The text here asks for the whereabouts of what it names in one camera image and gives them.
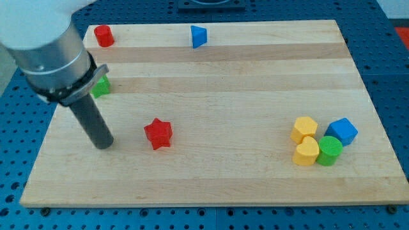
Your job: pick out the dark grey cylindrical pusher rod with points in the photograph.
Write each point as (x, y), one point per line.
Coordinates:
(90, 119)

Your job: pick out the black wrist clamp with lever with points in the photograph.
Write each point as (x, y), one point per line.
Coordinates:
(68, 93)

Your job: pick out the red star block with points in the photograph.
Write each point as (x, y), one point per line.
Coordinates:
(159, 133)

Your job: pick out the green block behind arm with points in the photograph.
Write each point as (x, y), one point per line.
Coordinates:
(102, 87)

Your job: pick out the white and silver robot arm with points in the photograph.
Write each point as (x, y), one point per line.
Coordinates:
(48, 49)

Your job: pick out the yellow hexagon block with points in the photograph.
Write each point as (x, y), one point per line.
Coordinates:
(304, 126)

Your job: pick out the red cylinder block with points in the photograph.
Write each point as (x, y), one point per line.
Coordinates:
(104, 35)

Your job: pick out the blue triangular prism block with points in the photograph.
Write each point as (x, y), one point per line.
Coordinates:
(199, 36)

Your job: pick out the wooden board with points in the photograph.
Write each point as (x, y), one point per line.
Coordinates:
(232, 104)

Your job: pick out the yellow heart block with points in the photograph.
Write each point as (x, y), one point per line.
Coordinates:
(306, 152)

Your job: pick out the green cylinder block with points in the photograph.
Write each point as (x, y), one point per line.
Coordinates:
(330, 149)

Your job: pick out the blue cube block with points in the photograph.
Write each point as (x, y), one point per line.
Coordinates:
(343, 130)

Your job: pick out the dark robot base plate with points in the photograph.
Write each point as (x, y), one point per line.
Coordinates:
(212, 5)

